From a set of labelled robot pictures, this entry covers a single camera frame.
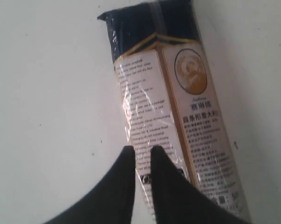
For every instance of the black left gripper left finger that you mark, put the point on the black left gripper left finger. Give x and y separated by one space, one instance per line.
111 200

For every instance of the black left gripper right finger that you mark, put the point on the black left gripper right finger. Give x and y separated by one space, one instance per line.
176 201

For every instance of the noodle packet dark blue ends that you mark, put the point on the noodle packet dark blue ends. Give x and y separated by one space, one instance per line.
169 99

